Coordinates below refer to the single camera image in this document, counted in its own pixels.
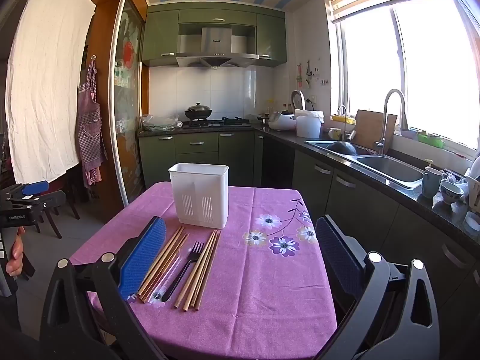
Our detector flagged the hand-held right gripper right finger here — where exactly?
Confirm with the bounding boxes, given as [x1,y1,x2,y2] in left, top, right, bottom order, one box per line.
[315,214,441,360]

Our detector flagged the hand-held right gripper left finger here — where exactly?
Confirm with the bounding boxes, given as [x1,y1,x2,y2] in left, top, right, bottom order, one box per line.
[39,216,167,360]

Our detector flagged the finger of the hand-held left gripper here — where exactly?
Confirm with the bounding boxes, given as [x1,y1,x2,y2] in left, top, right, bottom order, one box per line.
[21,181,50,196]

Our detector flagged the patterned orange chopstick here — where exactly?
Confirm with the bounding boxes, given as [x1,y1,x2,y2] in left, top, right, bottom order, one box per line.
[137,226,184,297]
[139,227,187,299]

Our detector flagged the dark brown chopstick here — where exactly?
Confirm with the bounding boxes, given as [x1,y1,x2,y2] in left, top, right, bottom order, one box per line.
[144,234,190,304]
[141,232,189,302]

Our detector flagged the clear plastic spoon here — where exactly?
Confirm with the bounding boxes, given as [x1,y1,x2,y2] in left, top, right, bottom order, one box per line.
[148,251,185,306]

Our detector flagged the black plastic fork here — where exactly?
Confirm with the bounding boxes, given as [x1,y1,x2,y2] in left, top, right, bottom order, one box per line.
[162,241,205,302]

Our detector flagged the plain bamboo chopstick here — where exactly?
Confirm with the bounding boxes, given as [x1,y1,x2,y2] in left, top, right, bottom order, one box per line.
[190,230,219,311]
[173,232,211,310]
[194,230,223,311]
[183,230,216,312]

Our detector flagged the white plastic utensil holder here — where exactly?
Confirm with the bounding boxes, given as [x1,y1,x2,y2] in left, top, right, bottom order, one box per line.
[168,163,230,229]

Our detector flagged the person's left hand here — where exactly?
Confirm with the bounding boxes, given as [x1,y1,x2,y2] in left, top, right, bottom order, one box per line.
[5,227,26,279]

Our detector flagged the dark wooden chair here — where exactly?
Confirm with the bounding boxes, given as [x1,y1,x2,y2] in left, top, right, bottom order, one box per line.
[34,165,81,241]

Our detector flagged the green lower kitchen cabinets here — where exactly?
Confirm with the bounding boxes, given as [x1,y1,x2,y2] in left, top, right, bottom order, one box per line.
[138,130,265,189]
[255,131,480,308]

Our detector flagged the green kitchen cabinets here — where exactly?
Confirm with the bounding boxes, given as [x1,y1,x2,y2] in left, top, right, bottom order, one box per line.
[142,3,287,69]
[138,130,265,189]
[255,131,480,308]

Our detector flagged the checkered apron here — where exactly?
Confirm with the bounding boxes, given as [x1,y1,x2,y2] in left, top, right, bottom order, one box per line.
[77,60,107,188]

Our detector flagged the purple floral tablecloth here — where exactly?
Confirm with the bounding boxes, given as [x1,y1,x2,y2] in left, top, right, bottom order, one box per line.
[69,182,338,360]

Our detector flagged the steel double sink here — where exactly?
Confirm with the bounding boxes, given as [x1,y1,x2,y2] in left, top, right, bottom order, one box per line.
[304,139,426,190]

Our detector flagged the white hanging sheet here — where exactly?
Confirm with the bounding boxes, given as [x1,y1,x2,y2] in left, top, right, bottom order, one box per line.
[5,0,96,184]

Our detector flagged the dark pot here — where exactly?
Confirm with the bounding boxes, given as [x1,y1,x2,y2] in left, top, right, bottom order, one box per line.
[325,139,358,156]

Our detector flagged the sliding glass door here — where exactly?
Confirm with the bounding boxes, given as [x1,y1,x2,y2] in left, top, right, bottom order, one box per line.
[109,0,147,207]

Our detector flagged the grey blue mug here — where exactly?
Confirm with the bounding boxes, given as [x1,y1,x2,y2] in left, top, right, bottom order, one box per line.
[422,166,445,199]

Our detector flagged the patterned ceramic bowl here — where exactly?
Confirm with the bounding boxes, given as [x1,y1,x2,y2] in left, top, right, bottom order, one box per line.
[439,180,465,206]

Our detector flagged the wooden cutting board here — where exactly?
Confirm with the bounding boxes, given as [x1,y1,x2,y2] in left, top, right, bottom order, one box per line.
[352,109,398,152]

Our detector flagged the dark stone countertop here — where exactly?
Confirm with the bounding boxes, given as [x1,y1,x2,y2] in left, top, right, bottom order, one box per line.
[137,122,480,248]

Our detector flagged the white plastic bucket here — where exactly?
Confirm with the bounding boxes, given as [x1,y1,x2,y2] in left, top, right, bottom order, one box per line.
[294,109,325,139]

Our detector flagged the clear plastic bag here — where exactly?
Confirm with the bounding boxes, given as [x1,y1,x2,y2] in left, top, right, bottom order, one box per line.
[140,114,183,132]

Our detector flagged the white rice cooker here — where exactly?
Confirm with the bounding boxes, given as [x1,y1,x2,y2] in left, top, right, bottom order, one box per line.
[268,90,306,133]

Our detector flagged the black wok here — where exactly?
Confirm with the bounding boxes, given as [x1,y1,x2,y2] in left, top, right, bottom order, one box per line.
[184,102,213,121]

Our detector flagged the black gas stove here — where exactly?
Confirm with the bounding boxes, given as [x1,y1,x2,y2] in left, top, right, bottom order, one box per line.
[182,117,252,128]

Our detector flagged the tall steel faucet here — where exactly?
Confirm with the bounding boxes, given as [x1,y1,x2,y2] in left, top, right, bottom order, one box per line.
[375,89,409,157]

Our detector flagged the hanging kitchen tools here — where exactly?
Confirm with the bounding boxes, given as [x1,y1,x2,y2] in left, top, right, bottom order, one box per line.
[296,60,313,91]

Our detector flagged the green upper kitchen cabinets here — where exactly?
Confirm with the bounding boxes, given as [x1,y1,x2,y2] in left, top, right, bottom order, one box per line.
[142,3,287,69]

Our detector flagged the kitchen window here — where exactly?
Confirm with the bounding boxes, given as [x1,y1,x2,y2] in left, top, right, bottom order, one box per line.
[332,0,480,151]

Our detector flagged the steel range hood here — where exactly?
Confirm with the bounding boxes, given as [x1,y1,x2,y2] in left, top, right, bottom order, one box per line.
[175,26,260,70]

